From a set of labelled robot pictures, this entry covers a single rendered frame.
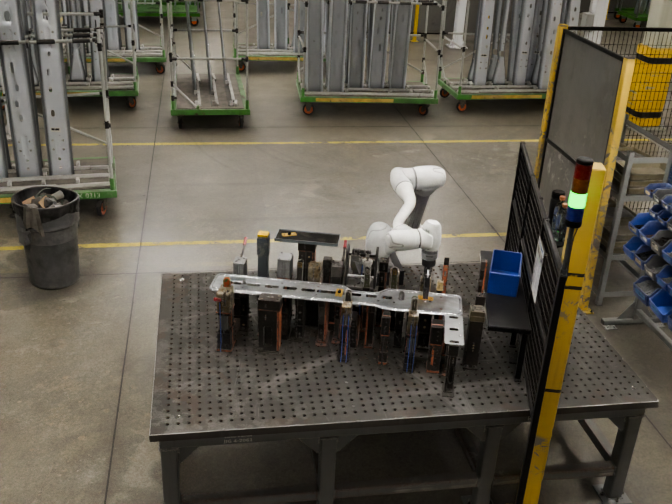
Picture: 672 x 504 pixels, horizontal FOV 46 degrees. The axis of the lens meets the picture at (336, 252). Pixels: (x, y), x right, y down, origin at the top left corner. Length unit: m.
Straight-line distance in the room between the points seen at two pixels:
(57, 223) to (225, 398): 2.73
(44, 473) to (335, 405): 1.75
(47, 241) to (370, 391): 3.19
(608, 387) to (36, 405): 3.39
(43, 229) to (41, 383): 1.34
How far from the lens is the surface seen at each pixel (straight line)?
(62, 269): 6.53
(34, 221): 6.30
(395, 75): 11.46
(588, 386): 4.41
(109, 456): 4.85
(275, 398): 4.01
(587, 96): 6.47
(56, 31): 7.79
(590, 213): 3.57
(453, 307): 4.28
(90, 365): 5.63
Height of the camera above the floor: 3.09
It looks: 26 degrees down
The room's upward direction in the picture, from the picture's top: 3 degrees clockwise
